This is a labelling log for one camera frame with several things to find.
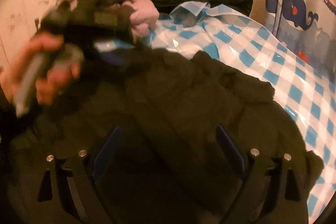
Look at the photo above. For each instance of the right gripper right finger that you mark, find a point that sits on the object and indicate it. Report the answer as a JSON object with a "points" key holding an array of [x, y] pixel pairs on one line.
{"points": [[271, 190]]}

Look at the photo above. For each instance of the person left hand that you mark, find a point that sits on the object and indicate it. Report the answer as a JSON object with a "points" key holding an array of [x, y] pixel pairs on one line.
{"points": [[33, 65]]}

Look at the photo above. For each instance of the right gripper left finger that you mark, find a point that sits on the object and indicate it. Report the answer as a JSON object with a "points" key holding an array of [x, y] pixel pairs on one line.
{"points": [[67, 192]]}

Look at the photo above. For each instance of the blue white checkered bed cover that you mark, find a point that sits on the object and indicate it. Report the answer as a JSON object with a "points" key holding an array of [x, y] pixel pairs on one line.
{"points": [[240, 42]]}

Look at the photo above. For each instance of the black puffer jacket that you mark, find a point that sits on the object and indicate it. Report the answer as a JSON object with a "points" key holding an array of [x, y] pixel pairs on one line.
{"points": [[167, 165]]}

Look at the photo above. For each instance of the whale pattern curtain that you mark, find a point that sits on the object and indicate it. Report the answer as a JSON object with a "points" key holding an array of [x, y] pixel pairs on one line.
{"points": [[307, 28]]}

